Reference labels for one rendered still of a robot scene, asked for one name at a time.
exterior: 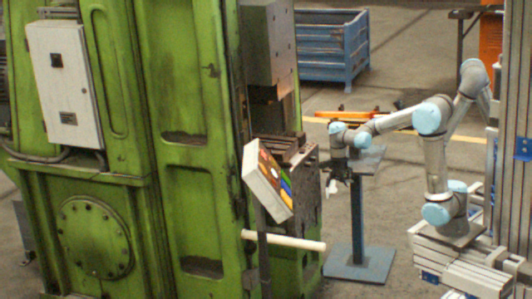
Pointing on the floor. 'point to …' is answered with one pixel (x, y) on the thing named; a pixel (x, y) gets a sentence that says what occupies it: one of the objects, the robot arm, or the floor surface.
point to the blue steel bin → (332, 44)
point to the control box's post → (263, 251)
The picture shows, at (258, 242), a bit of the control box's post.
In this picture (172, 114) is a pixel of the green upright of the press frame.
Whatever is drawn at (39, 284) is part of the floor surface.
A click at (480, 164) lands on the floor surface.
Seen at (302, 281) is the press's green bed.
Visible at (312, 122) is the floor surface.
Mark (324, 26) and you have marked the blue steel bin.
